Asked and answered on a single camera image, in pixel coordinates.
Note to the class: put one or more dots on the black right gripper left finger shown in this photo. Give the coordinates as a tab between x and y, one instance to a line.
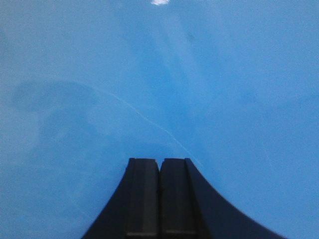
133	210

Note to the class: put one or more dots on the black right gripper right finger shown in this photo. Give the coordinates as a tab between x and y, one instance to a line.
192	209

